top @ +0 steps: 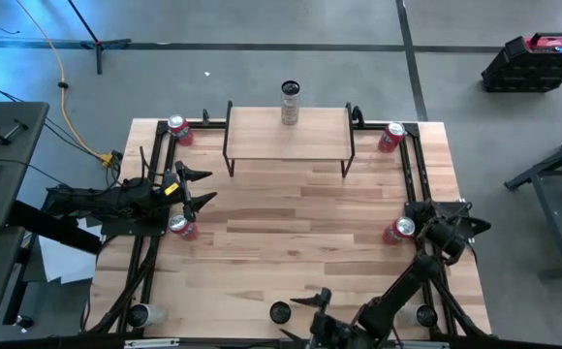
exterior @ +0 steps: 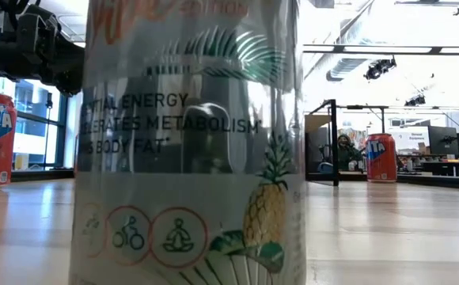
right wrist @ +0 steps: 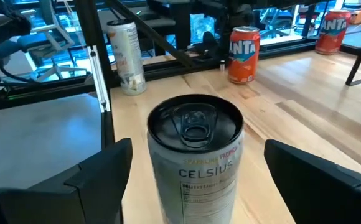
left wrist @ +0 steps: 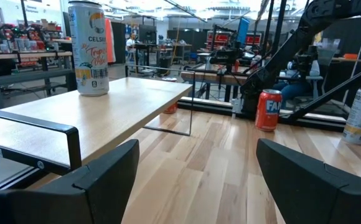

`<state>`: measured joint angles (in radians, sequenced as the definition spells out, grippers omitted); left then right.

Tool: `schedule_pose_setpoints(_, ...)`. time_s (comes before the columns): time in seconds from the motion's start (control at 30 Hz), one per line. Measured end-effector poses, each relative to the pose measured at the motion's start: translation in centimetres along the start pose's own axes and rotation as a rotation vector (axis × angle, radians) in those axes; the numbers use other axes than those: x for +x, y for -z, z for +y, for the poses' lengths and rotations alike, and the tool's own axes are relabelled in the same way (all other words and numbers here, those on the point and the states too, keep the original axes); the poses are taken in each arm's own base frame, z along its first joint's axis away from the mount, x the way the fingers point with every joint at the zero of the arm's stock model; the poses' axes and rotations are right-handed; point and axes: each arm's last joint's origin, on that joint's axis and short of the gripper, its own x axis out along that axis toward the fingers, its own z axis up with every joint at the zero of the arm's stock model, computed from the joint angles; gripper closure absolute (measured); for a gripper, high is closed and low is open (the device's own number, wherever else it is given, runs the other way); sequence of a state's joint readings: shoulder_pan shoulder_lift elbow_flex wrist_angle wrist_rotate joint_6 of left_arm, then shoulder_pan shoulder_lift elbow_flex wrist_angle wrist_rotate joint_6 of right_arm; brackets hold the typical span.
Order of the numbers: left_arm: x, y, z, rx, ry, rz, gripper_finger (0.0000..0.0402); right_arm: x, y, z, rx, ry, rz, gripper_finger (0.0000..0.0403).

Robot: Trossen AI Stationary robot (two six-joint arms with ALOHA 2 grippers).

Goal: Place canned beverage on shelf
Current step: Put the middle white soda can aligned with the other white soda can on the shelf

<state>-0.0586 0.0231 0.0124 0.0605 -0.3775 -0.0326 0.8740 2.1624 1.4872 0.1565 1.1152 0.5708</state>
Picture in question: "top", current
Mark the wooden shelf black frame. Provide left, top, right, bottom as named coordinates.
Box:
left=222, top=100, right=357, bottom=179

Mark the red black toolbox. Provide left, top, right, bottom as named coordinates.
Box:
left=480, top=31, right=562, bottom=94

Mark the silver metal bracket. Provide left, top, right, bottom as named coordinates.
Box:
left=394, top=340, right=451, bottom=349
left=123, top=338, right=180, bottom=349

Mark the red Fanta can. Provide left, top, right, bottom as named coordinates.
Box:
left=382, top=215, right=417, bottom=246
left=168, top=214, right=200, bottom=242
left=377, top=121, right=407, bottom=154
left=167, top=113, right=195, bottom=147

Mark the black desk beam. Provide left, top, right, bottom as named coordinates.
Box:
left=7, top=200, right=104, bottom=257

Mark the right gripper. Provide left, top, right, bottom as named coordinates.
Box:
left=278, top=287, right=362, bottom=349

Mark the black tripod stand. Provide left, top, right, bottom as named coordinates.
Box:
left=65, top=0, right=133, bottom=77

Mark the white paper sheet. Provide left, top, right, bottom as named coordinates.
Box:
left=37, top=216, right=104, bottom=285

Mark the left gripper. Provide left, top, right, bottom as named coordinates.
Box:
left=157, top=161, right=219, bottom=223

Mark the yellow power cable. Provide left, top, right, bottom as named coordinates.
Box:
left=16, top=0, right=115, bottom=169

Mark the grey desk frame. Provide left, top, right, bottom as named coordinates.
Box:
left=503, top=124, right=562, bottom=281

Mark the black aluminium rig frame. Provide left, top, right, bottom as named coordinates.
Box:
left=84, top=119, right=494, bottom=349

